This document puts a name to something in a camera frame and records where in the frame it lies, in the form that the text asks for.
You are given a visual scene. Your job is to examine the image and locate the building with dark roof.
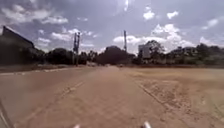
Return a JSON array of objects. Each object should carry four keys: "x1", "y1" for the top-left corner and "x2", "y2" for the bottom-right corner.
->
[{"x1": 0, "y1": 25, "x2": 37, "y2": 66}]

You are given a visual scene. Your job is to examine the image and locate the white multi-storey building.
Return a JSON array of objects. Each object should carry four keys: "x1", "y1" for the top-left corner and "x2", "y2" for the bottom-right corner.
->
[{"x1": 137, "y1": 44, "x2": 152, "y2": 60}]

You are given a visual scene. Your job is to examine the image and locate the utility pole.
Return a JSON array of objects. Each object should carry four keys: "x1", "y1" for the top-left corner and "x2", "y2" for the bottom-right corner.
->
[{"x1": 123, "y1": 30, "x2": 128, "y2": 65}]

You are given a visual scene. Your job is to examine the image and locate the row of trees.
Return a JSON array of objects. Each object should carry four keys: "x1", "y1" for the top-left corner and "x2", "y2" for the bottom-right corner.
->
[{"x1": 0, "y1": 39, "x2": 224, "y2": 67}]

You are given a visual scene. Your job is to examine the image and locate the twin pole structure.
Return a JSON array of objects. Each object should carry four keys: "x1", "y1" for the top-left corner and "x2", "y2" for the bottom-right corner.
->
[{"x1": 71, "y1": 31, "x2": 81, "y2": 66}]

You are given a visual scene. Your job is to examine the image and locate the red brick path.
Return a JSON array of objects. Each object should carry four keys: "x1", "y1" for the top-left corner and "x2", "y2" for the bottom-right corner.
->
[{"x1": 13, "y1": 65, "x2": 188, "y2": 128}]

